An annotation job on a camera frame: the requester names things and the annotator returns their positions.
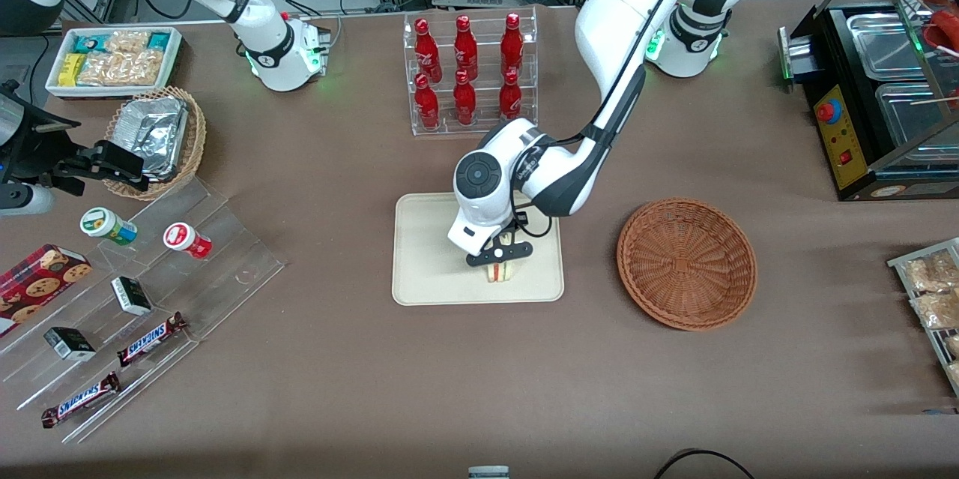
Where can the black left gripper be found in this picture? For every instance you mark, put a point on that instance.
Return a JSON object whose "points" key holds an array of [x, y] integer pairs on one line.
{"points": [[521, 217]]}

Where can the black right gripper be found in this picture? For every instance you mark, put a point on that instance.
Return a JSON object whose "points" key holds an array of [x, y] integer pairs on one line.
{"points": [[39, 148]]}

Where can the triangular sandwich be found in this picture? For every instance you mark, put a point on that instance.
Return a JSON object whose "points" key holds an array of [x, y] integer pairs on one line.
{"points": [[503, 271]]}

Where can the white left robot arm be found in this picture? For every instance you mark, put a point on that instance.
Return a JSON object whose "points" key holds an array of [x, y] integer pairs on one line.
{"points": [[622, 7]]}

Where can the cream rectangular tray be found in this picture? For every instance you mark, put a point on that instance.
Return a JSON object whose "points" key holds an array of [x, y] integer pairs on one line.
{"points": [[427, 269]]}

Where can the light wicker basket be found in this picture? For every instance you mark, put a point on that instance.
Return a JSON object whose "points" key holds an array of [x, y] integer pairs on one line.
{"points": [[196, 142]]}

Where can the brown wicker basket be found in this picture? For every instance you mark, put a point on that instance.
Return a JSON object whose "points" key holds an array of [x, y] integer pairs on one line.
{"points": [[685, 265]]}

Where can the tray of packaged snacks right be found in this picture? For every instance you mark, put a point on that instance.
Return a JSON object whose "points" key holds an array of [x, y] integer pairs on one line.
{"points": [[936, 344]]}

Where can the foil food container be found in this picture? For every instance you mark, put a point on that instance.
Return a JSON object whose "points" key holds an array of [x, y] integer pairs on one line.
{"points": [[153, 134]]}

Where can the green lid cup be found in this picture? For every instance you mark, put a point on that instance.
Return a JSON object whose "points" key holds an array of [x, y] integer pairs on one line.
{"points": [[105, 224]]}

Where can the white plastic snack bin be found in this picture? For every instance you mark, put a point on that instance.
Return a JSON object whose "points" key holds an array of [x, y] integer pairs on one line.
{"points": [[52, 85]]}

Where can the large clear cracker bag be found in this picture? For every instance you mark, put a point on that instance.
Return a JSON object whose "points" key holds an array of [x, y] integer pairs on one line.
{"points": [[123, 68]]}

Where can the yellow snack packet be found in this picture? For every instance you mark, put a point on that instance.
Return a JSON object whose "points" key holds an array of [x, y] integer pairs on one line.
{"points": [[71, 70]]}

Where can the red lid cup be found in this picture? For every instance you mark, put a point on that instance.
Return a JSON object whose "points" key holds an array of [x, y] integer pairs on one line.
{"points": [[183, 238]]}

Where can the teal snack packet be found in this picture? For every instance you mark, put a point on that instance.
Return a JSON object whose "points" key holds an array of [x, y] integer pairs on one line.
{"points": [[88, 43]]}

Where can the small clear cracker bag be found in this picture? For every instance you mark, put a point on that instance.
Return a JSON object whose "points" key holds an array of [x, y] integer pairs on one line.
{"points": [[127, 41]]}

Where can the small black box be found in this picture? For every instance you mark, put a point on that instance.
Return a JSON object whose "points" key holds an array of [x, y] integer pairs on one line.
{"points": [[70, 344], [131, 296]]}

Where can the clear acrylic stepped stand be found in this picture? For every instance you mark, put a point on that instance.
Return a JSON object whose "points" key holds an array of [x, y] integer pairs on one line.
{"points": [[225, 239]]}

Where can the red cookie box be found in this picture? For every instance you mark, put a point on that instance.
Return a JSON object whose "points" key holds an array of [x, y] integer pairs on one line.
{"points": [[37, 284]]}

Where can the clear acrylic bottle rack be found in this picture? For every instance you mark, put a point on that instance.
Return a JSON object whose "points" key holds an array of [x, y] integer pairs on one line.
{"points": [[487, 127]]}

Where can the red cola bottle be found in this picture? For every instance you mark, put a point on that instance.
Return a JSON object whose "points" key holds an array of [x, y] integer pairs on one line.
{"points": [[464, 103], [426, 106], [510, 100], [465, 50], [426, 52], [512, 46]]}

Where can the snickers bar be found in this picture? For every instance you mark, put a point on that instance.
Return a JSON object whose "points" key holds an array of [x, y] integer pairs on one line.
{"points": [[150, 339], [81, 399]]}

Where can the grey box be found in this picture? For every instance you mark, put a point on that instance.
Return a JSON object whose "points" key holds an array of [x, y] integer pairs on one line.
{"points": [[488, 473]]}

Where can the black food warmer machine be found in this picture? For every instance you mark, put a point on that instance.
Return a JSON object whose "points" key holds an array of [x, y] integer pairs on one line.
{"points": [[843, 157]]}

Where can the clear snack bag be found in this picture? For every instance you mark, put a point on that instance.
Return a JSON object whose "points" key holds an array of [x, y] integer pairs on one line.
{"points": [[933, 273], [936, 310]]}

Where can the steel warmer pan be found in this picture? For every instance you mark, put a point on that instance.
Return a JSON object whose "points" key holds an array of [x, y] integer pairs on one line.
{"points": [[914, 115], [888, 44]]}

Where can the red food in warmer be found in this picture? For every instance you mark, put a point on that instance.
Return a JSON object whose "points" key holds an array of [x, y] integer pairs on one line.
{"points": [[945, 25]]}

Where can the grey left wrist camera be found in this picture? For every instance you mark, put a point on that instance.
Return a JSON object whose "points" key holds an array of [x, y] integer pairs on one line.
{"points": [[472, 233]]}

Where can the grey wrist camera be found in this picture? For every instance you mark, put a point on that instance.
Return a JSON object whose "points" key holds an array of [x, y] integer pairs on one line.
{"points": [[26, 200], [472, 233]]}

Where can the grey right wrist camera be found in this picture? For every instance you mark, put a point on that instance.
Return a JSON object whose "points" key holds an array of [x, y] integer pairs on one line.
{"points": [[26, 200]]}

